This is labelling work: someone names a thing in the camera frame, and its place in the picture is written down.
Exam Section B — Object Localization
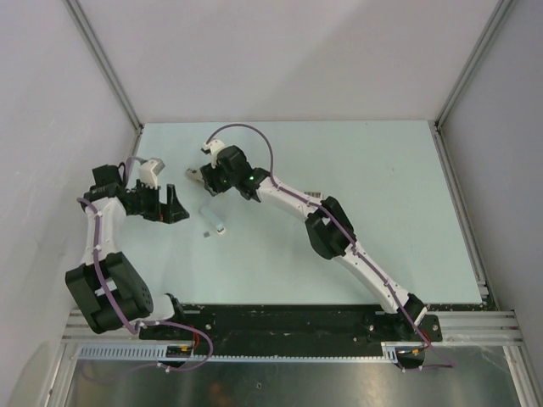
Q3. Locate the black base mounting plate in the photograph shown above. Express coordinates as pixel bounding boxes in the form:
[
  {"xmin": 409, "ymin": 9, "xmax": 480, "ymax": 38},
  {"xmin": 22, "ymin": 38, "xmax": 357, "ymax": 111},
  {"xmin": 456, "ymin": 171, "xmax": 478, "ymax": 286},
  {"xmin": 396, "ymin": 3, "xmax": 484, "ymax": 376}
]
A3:
[{"xmin": 139, "ymin": 301, "xmax": 443, "ymax": 349}]

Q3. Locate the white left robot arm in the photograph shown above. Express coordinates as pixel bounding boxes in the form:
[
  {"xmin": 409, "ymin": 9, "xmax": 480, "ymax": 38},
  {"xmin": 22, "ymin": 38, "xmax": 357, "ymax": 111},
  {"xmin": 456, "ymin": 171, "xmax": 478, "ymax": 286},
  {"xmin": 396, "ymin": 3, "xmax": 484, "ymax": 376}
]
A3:
[{"xmin": 64, "ymin": 158, "xmax": 189, "ymax": 339}]

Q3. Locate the grey slotted cable duct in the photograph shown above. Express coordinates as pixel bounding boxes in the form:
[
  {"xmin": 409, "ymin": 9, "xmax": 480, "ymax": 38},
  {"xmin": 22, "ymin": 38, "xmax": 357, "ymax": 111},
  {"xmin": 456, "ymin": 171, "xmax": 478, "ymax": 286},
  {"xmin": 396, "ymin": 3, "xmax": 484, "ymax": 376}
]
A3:
[{"xmin": 78, "ymin": 343, "xmax": 398, "ymax": 364}]

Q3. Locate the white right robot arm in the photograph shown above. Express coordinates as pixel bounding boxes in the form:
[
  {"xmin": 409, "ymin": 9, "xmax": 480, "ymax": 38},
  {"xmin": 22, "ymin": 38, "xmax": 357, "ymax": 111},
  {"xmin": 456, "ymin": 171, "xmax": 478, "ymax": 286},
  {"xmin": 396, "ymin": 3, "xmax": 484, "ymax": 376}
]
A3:
[{"xmin": 200, "ymin": 141, "xmax": 428, "ymax": 340}]

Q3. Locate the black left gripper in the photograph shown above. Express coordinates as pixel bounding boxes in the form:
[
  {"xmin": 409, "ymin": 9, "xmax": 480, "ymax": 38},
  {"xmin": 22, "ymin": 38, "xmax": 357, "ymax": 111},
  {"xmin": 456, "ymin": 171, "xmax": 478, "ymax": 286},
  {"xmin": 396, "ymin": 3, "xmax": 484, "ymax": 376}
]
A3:
[{"xmin": 127, "ymin": 179, "xmax": 189, "ymax": 224}]

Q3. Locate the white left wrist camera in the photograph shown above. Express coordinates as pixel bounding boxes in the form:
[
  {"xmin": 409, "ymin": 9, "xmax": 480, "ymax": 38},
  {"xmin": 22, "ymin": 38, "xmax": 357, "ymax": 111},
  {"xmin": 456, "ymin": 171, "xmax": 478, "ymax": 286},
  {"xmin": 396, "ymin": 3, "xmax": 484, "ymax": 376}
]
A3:
[{"xmin": 138, "ymin": 158, "xmax": 165, "ymax": 189}]

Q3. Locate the aluminium frame rail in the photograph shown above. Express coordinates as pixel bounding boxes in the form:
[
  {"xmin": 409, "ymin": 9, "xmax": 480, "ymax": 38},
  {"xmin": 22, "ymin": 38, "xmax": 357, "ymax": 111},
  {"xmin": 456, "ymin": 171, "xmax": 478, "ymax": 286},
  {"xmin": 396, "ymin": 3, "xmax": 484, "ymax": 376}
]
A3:
[{"xmin": 434, "ymin": 311, "xmax": 523, "ymax": 346}]

